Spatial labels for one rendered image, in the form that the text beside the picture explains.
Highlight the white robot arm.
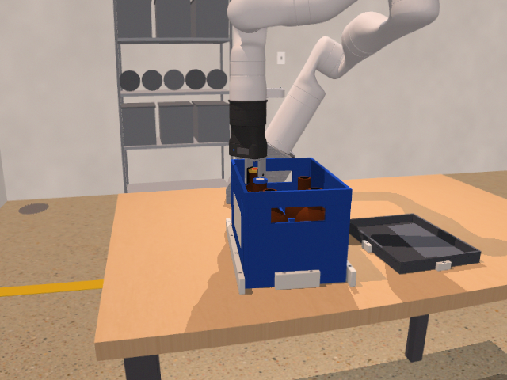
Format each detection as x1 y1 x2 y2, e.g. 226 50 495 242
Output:
227 0 440 154

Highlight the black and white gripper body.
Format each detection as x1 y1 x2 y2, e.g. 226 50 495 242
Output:
228 75 284 159

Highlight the blue plastic crate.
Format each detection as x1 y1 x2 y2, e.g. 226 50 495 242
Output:
231 158 353 289

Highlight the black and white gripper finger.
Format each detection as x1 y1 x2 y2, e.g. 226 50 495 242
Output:
235 157 253 184
250 155 268 178

